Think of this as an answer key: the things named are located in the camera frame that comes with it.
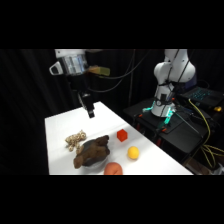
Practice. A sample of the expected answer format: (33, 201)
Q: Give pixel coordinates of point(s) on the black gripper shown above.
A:
(79, 83)

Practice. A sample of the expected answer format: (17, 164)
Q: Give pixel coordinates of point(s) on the brown plush deer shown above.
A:
(93, 151)

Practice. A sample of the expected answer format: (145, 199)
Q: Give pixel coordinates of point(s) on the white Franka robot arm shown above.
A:
(173, 70)

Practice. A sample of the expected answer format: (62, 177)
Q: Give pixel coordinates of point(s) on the grey bowl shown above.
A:
(96, 165)

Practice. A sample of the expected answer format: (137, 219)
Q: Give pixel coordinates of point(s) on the olive wrist connector block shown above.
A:
(99, 71)

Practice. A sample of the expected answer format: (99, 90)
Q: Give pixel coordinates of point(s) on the beige spotted plush toy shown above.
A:
(75, 139)

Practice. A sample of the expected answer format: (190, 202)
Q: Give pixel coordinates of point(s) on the red cube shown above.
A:
(122, 135)

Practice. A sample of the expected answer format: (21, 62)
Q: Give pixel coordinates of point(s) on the black curtain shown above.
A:
(23, 100)

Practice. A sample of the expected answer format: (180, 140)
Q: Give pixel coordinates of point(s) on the yellow lemon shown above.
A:
(133, 152)

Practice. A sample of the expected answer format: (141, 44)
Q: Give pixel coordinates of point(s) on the orange peach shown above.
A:
(113, 169)

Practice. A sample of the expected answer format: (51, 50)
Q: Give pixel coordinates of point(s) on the black robot stand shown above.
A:
(180, 133)

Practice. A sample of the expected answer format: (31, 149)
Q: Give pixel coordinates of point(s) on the black laptop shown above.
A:
(201, 95)

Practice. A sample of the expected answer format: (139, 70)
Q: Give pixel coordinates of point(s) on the small yellow object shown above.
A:
(217, 108)

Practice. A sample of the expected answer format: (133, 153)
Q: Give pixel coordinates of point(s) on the brown cardboard box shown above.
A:
(213, 168)

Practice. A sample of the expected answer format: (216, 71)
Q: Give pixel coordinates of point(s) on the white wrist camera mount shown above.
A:
(55, 68)

